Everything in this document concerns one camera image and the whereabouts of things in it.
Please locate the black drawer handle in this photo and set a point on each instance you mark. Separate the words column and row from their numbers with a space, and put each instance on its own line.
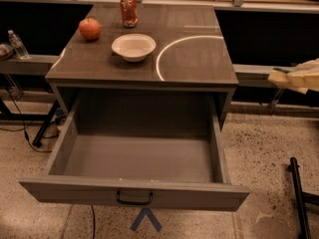
column 133, row 199

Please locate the red apple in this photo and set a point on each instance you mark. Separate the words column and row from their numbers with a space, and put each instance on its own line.
column 90, row 29

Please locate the clear plastic water bottle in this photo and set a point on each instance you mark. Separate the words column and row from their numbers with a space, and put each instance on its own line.
column 18, row 45

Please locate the black stand leg right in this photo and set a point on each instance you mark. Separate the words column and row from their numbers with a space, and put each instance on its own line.
column 302, row 198

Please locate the grey cabinet with top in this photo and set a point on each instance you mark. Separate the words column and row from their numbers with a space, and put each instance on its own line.
column 190, row 55

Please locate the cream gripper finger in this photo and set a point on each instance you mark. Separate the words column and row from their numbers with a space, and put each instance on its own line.
column 312, row 66
column 305, row 81

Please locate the black table leg left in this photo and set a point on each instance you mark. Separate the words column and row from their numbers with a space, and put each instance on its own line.
column 37, row 140

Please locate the grey side shelf left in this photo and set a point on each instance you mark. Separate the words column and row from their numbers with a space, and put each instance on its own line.
column 36, row 65

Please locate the grey rail right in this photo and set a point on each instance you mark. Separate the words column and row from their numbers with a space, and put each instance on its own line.
column 254, row 76

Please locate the crushed orange soda can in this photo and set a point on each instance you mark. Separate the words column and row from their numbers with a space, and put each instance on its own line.
column 129, row 13

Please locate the round dish at left edge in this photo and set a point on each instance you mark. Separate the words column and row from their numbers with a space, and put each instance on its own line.
column 6, row 51

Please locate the open grey top drawer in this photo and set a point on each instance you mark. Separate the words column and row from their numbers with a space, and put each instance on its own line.
column 168, row 144

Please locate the green and yellow sponge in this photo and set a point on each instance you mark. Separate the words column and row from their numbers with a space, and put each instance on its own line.
column 279, row 77

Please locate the white bowl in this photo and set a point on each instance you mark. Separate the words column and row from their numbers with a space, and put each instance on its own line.
column 134, row 47

